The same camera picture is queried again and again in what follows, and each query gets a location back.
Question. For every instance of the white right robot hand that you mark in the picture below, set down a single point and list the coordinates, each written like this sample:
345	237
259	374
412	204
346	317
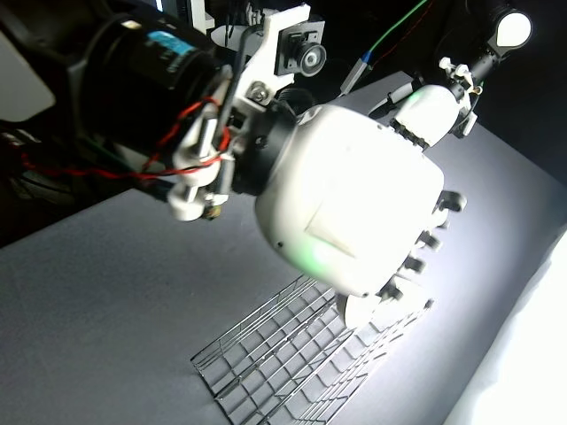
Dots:
345	199

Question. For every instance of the white paper sheet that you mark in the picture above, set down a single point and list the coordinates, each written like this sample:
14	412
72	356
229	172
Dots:
223	35

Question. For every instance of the white robot lift column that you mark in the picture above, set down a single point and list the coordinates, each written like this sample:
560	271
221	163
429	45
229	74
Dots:
201	13

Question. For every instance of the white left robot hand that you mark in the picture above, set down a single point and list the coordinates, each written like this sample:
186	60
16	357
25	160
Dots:
429	110

